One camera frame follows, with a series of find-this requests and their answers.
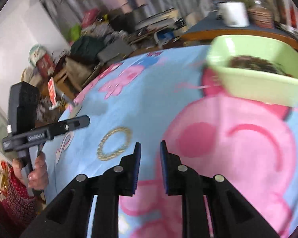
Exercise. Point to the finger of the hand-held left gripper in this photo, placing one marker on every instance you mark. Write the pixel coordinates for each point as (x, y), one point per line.
(72, 124)

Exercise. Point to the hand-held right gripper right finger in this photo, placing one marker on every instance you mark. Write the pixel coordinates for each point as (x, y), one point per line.
(163, 163)

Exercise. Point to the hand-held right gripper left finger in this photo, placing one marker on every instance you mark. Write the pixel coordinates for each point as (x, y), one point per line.
(138, 163)

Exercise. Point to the light green tray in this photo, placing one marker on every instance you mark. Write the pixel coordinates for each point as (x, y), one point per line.
(250, 89)

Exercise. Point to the person's left forearm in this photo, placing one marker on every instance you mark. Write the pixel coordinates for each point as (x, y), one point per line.
(15, 198)

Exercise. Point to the person's left hand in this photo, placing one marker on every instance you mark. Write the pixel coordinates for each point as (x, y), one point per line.
(38, 173)

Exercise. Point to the red white packet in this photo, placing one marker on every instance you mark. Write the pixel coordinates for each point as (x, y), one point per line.
(52, 90)

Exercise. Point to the red tin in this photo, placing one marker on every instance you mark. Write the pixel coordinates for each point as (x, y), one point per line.
(45, 64)

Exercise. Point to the mint green round container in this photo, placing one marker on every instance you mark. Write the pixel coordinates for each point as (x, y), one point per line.
(35, 53)

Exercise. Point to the blue pink printed blanket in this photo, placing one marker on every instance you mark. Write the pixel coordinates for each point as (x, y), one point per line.
(144, 99)

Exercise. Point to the dark green bag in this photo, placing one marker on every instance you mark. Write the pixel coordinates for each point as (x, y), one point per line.
(87, 48)

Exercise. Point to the grey box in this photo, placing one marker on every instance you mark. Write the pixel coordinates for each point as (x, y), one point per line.
(113, 50)

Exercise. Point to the bright green bag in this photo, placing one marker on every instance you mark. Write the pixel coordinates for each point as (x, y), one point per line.
(75, 31)

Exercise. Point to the red bag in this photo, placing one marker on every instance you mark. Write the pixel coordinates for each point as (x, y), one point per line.
(90, 17)

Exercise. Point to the wooden desk with blue top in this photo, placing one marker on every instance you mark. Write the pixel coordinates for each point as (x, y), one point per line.
(208, 24)

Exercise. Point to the white enamel mug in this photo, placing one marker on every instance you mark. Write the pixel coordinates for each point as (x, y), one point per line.
(234, 14)

